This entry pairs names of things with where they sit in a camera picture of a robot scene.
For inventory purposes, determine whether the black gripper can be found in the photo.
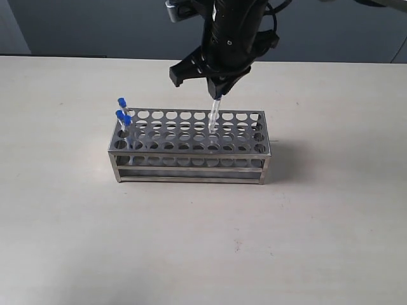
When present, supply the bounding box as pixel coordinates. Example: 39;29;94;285
169;1;280;98

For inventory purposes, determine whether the blue-capped test tube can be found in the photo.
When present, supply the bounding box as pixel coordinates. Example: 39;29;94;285
118;97;129;115
115;110;126;132
208;97;221;134
123;114;134;151

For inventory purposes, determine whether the stainless steel test tube rack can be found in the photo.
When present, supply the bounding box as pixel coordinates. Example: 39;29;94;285
107;108;272;184

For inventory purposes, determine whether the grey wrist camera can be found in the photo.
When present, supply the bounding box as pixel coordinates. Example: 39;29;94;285
165;0;208;23

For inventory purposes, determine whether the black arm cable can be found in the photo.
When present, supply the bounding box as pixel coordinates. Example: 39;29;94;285
263;0;293;36

